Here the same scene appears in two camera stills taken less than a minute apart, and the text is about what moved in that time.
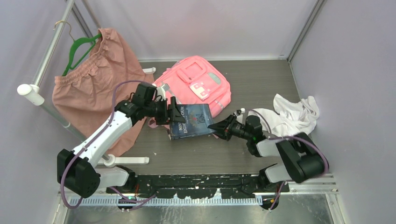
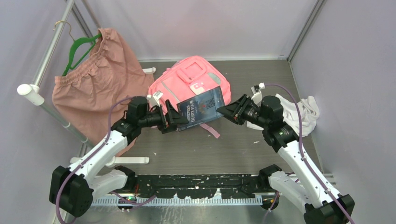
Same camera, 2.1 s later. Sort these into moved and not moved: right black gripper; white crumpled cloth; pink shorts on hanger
Moved: right black gripper
Not moved: pink shorts on hanger; white crumpled cloth
